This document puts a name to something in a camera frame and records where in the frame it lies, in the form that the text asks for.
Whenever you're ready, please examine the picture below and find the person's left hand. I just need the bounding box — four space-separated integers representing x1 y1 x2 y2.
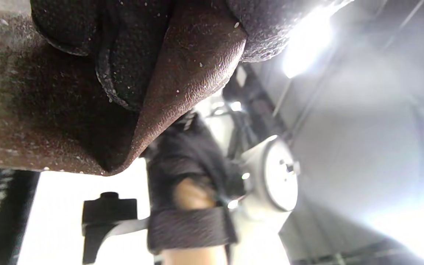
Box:
30 0 352 109

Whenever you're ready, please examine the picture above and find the person's right hand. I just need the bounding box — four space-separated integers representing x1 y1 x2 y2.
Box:
144 114 245 210

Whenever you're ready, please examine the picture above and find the brown leather bag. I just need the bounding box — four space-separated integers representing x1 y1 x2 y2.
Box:
0 0 249 176

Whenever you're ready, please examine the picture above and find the right black white controller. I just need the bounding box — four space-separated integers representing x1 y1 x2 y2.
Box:
240 134 301 221

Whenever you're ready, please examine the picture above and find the bright ceiling light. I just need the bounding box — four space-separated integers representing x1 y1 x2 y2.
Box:
282 7 334 78

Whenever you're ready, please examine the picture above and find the black right wrist strap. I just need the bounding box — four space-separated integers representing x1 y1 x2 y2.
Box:
148 208 238 254

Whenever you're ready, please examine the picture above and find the black mounting bracket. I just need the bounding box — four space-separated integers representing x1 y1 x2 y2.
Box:
81 191 150 265

